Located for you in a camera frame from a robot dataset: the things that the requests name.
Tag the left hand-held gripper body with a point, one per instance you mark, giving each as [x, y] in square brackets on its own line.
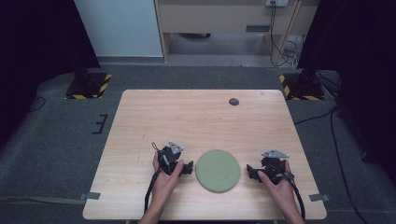
[169, 158]

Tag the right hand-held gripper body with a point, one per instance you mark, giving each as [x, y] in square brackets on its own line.
[273, 165]

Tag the green round plate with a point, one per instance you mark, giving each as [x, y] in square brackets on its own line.
[218, 169]

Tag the person's right hand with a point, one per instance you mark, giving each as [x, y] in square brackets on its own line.
[281, 191]

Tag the person's left hand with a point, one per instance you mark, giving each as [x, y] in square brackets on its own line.
[163, 186]

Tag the grey tape piece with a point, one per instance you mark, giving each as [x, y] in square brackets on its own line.
[91, 196]
[318, 197]

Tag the grey round table grommet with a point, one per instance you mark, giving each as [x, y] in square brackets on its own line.
[233, 101]

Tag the black stand with striped base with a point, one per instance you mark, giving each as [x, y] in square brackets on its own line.
[88, 85]
[303, 87]

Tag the black curtain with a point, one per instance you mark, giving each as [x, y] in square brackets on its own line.
[34, 46]
[361, 62]

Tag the light wooden desk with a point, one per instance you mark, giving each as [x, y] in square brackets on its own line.
[218, 18]

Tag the grey power strip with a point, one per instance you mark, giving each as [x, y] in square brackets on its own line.
[277, 2]

